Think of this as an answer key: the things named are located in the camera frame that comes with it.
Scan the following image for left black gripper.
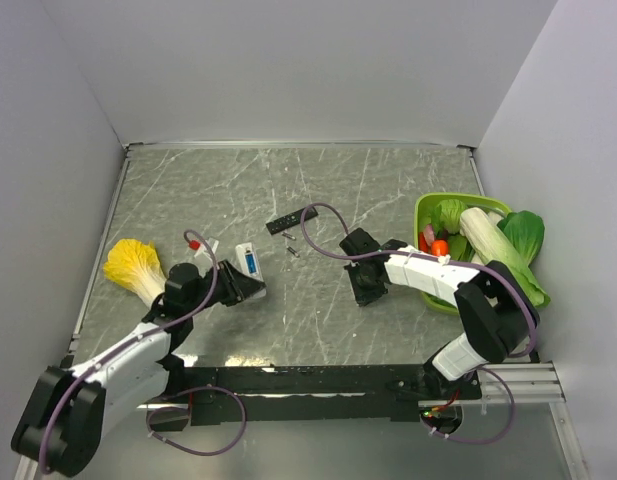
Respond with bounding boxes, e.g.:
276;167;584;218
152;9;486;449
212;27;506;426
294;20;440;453
186;259;265;316

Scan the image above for blue battery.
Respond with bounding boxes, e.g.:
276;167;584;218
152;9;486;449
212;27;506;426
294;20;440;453
244;252;258;275

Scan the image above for white remote control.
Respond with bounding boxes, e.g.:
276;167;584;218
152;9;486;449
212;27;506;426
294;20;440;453
235;242;264;282

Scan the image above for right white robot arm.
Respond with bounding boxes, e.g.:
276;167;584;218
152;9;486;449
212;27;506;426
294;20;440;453
339;228;539;399

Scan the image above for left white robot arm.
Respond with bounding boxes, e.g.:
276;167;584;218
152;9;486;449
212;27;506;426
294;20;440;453
11;261;266;477

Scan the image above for pink radish toy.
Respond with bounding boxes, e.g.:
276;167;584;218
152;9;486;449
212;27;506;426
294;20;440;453
423;224;436;246

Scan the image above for orange carrot toy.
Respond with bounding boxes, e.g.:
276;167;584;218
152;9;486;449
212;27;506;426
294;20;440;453
430;240;449;257

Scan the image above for green plastic basket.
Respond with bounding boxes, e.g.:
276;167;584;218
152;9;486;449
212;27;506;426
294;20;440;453
414;192;512;316

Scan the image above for green cabbage toy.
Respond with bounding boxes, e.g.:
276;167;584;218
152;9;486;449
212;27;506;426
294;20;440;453
430;199;468;234

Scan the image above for yellow cabbage toy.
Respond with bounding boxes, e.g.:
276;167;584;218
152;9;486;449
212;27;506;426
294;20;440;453
102;238;166;308

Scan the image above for large bok choy toy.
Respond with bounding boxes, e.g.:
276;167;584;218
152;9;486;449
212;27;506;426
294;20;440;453
459;207;551;307

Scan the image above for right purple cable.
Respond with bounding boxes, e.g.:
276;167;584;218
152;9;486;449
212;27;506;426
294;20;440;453
299;202;539;444

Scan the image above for purple cable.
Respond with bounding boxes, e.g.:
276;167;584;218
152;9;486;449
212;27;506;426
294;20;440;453
299;202;539;444
37;229;249;475

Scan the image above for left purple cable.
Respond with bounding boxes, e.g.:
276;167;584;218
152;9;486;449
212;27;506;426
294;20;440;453
37;229;249;475

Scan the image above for black mounting base plate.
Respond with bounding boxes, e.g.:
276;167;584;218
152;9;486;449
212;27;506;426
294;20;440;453
125;363;482;426

